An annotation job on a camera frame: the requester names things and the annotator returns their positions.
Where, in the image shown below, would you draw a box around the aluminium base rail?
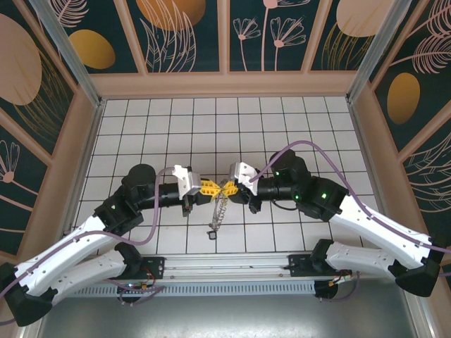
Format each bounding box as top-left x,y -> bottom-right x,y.
163,256 -> 292,281

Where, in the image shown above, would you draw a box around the aluminium corner post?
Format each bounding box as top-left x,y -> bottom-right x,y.
345,0 -> 406,104
27,0 -> 105,108

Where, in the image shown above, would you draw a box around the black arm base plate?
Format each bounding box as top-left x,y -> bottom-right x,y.
137,256 -> 166,282
288,253 -> 353,279

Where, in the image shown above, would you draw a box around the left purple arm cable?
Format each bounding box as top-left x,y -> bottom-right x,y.
0,168 -> 177,327

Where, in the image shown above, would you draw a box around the orange base wires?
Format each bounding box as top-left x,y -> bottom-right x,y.
142,269 -> 159,293
329,270 -> 353,286

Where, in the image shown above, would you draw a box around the grey metal sheet panel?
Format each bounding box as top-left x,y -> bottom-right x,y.
37,295 -> 419,338

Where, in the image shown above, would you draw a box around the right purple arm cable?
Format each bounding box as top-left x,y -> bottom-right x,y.
249,140 -> 451,303

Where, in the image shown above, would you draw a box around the grey slotted cable duct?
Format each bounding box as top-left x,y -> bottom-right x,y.
75,281 -> 316,297

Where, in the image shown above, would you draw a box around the silver key ring chain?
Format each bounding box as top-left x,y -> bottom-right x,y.
209,179 -> 230,233

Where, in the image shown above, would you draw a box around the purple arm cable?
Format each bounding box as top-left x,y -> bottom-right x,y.
0,168 -> 177,327
249,140 -> 451,303

